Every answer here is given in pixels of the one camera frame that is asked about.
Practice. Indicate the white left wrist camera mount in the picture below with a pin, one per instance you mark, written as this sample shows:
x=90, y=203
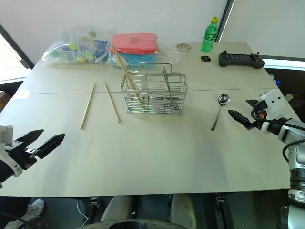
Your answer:
x=4, y=133

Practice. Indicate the green plastic soda bottle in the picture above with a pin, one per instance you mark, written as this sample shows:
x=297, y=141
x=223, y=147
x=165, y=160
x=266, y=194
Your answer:
x=209, y=35

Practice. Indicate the white sneaker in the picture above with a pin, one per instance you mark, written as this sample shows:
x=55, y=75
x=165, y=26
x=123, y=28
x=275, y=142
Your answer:
x=33, y=211

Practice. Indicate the black window frame bar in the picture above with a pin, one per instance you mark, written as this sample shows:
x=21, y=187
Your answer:
x=16, y=47

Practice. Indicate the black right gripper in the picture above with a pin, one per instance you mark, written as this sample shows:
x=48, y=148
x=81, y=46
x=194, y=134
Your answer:
x=258, y=108

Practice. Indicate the red folded cloth pack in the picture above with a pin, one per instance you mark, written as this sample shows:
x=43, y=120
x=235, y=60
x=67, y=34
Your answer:
x=134, y=43

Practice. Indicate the silver metal spoon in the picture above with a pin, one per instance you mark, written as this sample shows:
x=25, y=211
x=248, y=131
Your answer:
x=223, y=99

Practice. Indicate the brown cardboard box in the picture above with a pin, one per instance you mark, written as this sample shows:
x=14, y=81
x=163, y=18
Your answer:
x=3, y=99

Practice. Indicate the black table leg bracket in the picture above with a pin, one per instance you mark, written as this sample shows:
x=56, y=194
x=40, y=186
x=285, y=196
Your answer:
x=222, y=210
x=91, y=208

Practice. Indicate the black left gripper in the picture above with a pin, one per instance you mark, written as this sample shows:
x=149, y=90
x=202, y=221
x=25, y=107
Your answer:
x=20, y=153

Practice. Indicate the clear bag with cloths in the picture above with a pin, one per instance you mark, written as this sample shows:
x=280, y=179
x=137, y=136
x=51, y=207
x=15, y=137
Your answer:
x=166, y=55

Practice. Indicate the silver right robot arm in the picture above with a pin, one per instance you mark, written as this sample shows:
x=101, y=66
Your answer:
x=294, y=136

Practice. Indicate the black wall strip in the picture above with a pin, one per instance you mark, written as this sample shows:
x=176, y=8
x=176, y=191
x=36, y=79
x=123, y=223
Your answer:
x=226, y=20

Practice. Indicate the beige rounded shape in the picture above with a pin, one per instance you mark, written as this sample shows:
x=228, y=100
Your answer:
x=115, y=207
x=182, y=208

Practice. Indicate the black handheld remote controller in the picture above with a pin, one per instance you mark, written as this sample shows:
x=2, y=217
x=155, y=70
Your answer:
x=240, y=59

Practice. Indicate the silver metal cutlery piece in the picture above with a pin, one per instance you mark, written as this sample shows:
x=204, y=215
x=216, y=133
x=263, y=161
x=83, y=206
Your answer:
x=169, y=89

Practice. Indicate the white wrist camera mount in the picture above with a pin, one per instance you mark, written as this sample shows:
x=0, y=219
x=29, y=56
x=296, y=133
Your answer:
x=274, y=102
x=4, y=133

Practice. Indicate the blue folded cloth pack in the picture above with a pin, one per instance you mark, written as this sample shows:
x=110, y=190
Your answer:
x=140, y=59

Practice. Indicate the clear bag with printed items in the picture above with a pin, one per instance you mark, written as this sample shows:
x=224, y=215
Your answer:
x=78, y=46

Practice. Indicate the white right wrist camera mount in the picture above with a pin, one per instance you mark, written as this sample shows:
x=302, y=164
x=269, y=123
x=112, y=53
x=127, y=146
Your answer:
x=274, y=102

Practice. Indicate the wooden chopstick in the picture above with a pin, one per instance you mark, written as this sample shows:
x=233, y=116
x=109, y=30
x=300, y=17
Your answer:
x=124, y=68
x=112, y=102
x=88, y=106

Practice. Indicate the black battery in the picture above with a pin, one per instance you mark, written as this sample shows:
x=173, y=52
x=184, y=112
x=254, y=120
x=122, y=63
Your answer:
x=206, y=59

